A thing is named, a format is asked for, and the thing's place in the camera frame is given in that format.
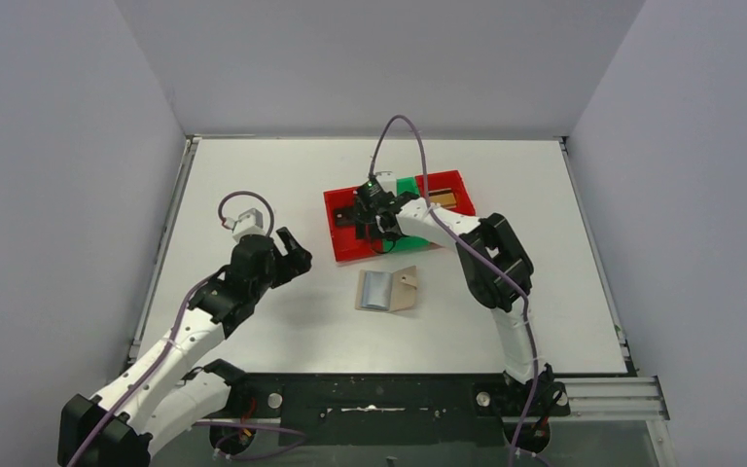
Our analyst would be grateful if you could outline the silver credit card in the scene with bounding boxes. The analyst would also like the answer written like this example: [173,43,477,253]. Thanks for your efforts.
[359,270,393,311]

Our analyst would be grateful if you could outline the beige card holder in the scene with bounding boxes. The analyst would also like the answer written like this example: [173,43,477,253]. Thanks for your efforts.
[354,266,419,312]

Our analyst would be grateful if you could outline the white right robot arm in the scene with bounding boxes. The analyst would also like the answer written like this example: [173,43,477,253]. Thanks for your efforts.
[324,177,547,415]

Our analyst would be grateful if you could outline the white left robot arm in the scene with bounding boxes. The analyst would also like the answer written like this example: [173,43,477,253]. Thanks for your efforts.
[56,228,312,466]

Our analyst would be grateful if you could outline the gold credit card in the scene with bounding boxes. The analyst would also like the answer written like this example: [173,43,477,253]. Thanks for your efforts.
[428,188,458,209]

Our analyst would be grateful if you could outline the left red bin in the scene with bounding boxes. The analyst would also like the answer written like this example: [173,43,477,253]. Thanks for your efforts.
[323,188,390,263]

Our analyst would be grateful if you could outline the red bin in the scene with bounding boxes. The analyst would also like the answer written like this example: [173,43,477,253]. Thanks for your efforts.
[323,188,390,263]
[414,170,476,216]

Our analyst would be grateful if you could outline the green middle bin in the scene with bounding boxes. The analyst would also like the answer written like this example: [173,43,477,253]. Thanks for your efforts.
[383,177,431,253]

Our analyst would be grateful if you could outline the right red bin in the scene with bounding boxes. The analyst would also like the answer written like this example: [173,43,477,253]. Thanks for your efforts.
[414,170,476,216]

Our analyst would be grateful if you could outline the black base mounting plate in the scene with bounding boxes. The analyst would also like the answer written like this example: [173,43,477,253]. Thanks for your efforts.
[212,369,571,452]

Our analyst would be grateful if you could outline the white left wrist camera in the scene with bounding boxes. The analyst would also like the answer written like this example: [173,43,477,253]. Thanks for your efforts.
[231,208,267,243]

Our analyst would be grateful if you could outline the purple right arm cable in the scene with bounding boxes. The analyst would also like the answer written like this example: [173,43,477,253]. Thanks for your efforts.
[368,114,565,467]

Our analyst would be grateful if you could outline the aluminium rail frame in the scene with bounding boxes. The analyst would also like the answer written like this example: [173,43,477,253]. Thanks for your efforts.
[556,377,670,422]

